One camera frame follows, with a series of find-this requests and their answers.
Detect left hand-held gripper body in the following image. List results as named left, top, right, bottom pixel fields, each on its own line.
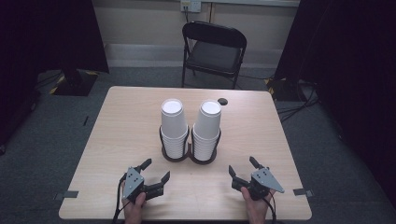
left=122, top=167, right=164, bottom=204

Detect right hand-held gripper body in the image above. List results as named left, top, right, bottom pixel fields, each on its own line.
left=232, top=167, right=285, bottom=202

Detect black double cup holder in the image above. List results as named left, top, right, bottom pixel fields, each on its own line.
left=159, top=124, right=222, bottom=165

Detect single white paper cup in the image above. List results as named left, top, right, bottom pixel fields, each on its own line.
left=193, top=99, right=222, bottom=140

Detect person's left hand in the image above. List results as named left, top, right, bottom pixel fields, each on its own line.
left=120, top=182, right=148, bottom=224

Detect person's right hand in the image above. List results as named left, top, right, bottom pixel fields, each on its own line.
left=241, top=186, right=276, bottom=224

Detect grey tape strip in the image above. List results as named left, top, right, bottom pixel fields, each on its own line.
left=54, top=189, right=79, bottom=201
left=292, top=188, right=315, bottom=199

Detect black stand base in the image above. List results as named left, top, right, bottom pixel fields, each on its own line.
left=264, top=77, right=312, bottom=102
left=49, top=68, right=99, bottom=97

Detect black folding chair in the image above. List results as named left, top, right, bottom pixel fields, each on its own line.
left=181, top=21, right=248, bottom=91

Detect dark curtain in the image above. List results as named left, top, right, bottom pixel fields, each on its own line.
left=274, top=0, right=396, bottom=208
left=0, top=0, right=110, bottom=155

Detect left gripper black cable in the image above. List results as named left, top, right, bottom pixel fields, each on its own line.
left=111, top=174, right=129, bottom=224

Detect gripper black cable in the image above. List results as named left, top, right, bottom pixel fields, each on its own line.
left=262, top=189, right=278, bottom=224
left=111, top=174, right=129, bottom=224

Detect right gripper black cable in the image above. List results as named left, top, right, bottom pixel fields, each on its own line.
left=262, top=189, right=278, bottom=224

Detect black floor cables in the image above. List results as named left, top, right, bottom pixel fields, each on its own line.
left=276, top=79, right=321, bottom=123

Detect white wall socket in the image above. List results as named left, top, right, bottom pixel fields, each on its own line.
left=180, top=0, right=203, bottom=14

